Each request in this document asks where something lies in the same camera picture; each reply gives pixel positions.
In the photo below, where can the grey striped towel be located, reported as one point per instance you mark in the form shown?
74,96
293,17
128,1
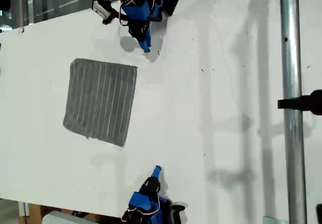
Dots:
100,100

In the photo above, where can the white box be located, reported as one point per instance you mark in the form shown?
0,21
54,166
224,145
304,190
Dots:
65,219

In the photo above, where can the wooden table leg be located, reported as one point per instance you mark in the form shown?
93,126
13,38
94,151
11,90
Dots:
34,214

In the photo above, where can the black round object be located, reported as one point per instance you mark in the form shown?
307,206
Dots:
4,1

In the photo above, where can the black clamp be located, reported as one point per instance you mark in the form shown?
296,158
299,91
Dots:
302,103

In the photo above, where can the small black box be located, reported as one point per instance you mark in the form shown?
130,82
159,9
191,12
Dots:
319,212

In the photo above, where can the short black camera stalk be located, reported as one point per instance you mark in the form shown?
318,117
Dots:
111,17

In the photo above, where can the black camera box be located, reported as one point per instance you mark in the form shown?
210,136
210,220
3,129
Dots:
100,7
177,207

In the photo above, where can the white leg bracket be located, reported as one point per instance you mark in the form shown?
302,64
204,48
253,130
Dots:
23,209

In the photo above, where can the steel post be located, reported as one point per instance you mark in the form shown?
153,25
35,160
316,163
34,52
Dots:
291,58

